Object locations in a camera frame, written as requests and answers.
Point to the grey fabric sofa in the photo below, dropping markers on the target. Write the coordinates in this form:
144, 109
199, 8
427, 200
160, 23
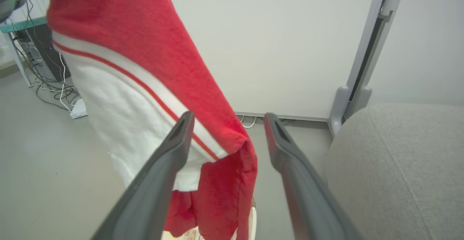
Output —
398, 174

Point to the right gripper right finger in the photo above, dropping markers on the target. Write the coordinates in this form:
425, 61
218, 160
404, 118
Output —
308, 196

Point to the narrow white partition panel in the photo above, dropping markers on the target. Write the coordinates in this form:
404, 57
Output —
435, 33

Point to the dark computer tower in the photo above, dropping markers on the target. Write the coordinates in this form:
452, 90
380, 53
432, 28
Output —
45, 51

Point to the grey partition foot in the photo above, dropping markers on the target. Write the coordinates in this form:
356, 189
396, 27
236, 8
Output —
339, 106
360, 100

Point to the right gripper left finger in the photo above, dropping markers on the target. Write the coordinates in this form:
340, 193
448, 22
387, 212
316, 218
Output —
156, 182

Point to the white power strip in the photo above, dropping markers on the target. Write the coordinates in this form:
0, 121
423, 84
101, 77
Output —
79, 110

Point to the red garment with white stripes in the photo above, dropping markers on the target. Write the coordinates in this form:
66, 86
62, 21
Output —
152, 44

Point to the teal glass table top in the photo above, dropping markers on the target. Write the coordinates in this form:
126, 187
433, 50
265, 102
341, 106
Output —
21, 25

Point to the wide white partition panel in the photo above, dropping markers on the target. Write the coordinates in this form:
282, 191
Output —
290, 33

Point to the beige perforated laundry basket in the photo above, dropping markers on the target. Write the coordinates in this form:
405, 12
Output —
253, 222

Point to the pale metal table leg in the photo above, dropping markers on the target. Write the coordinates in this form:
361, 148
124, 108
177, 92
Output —
16, 58

